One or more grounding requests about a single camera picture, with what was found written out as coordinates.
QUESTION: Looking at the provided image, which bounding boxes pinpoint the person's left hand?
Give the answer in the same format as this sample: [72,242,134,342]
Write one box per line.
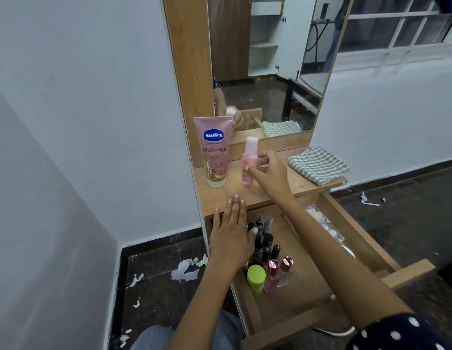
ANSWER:
[210,194,259,270]

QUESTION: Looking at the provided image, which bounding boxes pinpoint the person's right hand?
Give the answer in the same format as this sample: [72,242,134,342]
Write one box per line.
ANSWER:
[246,150,296,205]

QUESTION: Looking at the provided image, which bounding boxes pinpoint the pink bottle with white cap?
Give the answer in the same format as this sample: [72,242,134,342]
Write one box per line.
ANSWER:
[242,136,260,186]

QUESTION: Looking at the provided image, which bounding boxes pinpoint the green cylindrical stick container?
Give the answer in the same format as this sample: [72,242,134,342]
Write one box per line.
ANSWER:
[246,264,267,298]

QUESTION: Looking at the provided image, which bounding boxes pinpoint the green checked cloth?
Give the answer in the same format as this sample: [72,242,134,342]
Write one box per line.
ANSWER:
[287,146,350,186]

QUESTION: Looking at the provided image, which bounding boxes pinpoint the pink perfume bottle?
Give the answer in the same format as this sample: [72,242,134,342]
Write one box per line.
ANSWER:
[264,259,281,295]

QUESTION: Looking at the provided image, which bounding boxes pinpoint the clear perfume bottle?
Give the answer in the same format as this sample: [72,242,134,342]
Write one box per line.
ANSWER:
[278,256,295,287]

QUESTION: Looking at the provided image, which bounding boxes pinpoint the clear box of mini bottles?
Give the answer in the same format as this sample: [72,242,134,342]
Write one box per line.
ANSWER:
[304,204,345,244]

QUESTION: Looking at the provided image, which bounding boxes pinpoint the pink Vaseline lotion tube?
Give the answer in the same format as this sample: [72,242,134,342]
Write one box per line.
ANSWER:
[193,116,235,189]

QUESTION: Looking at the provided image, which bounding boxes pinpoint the wooden drawer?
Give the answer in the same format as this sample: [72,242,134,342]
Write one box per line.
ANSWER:
[206,191,436,350]

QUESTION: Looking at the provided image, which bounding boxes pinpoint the person's left forearm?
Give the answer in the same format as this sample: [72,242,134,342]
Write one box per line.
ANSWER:
[167,260,241,350]

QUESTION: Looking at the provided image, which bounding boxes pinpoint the person's right forearm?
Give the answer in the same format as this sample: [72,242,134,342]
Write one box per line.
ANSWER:
[273,194,413,331]

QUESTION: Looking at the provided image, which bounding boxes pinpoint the person's grey jeans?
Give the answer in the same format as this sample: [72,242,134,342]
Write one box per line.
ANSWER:
[129,311,245,350]

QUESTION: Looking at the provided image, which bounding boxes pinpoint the torn white paper pile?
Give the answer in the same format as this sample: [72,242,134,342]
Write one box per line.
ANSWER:
[170,254,209,284]

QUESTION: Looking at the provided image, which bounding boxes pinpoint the dressing table mirror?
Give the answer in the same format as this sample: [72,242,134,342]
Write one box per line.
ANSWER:
[207,0,355,144]

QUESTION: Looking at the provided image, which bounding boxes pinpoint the white barred window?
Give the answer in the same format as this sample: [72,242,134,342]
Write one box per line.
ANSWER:
[335,0,452,71]

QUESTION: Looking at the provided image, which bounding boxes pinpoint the wooden dressing table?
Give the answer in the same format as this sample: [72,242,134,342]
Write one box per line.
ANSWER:
[161,0,348,288]

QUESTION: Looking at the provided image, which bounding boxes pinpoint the navy dotted sleeve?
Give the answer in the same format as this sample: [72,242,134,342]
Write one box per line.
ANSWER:
[344,312,452,350]

